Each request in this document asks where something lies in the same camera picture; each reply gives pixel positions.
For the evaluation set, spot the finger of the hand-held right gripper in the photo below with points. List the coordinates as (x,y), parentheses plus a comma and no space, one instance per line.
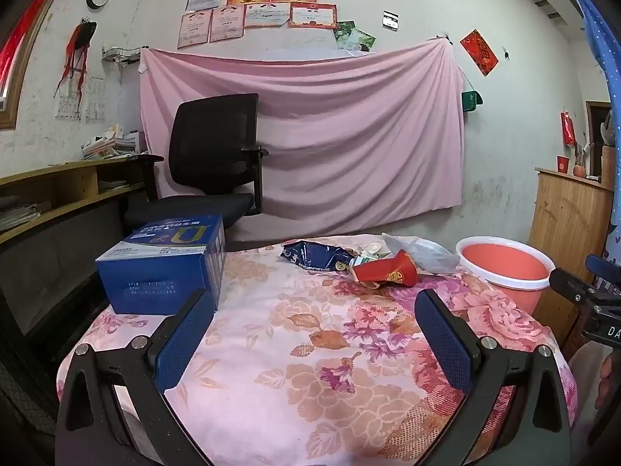
(601,266)
(575,285)

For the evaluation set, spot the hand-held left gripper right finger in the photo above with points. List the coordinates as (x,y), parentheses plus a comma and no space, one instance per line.
(444,340)

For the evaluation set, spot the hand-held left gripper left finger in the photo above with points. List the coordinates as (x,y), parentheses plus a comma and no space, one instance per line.
(184,340)

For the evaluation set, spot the orange bin with white rim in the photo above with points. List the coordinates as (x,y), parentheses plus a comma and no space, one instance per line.
(504,262)

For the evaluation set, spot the clear plastic bag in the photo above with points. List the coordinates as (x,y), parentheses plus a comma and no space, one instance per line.
(432,257)

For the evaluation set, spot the red paper cup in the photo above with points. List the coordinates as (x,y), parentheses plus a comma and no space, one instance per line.
(388,272)

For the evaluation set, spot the small white wrapper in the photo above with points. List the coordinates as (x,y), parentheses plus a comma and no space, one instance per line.
(373,251)

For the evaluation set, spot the dark blue snack bag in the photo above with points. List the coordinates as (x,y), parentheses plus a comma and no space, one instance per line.
(315,255)

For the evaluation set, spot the person's right hand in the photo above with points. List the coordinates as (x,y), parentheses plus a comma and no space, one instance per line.
(610,378)

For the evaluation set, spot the wooden cabinet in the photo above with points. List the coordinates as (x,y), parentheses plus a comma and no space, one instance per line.
(567,228)

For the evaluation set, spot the blue cardboard box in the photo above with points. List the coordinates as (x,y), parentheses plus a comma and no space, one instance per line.
(160,262)

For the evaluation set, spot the small red cup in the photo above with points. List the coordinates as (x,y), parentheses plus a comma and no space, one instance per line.
(563,165)

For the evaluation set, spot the floral pink blanket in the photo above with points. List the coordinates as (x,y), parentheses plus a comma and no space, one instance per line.
(315,349)

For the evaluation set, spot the red hanging ornament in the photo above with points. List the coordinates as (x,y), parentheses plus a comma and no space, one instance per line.
(567,128)

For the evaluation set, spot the black mesh office chair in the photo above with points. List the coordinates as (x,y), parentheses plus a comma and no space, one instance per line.
(213,141)

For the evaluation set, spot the stack of books and papers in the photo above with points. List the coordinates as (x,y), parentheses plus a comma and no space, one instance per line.
(111,145)

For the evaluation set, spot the wooden shelf desk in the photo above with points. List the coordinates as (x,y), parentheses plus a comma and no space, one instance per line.
(58,172)

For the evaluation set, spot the blue polka-dot curtain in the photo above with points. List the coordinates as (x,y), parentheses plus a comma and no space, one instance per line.
(604,34)

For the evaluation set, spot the green photo print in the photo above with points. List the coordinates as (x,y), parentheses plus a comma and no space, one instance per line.
(343,31)
(363,40)

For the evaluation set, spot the window with red curtain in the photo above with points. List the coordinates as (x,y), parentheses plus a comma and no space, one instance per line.
(14,48)

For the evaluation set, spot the dark wooden frame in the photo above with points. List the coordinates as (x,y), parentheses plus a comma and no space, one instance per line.
(593,121)

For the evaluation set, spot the pink wall cloth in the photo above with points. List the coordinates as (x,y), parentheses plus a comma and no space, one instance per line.
(339,131)

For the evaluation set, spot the red paper wall poster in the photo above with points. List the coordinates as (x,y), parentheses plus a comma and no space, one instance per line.
(479,52)

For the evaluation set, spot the paper wall calendar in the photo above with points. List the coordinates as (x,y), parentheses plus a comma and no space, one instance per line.
(94,97)

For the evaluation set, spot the red tassel wall ornament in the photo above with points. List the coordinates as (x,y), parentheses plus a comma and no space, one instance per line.
(77,39)

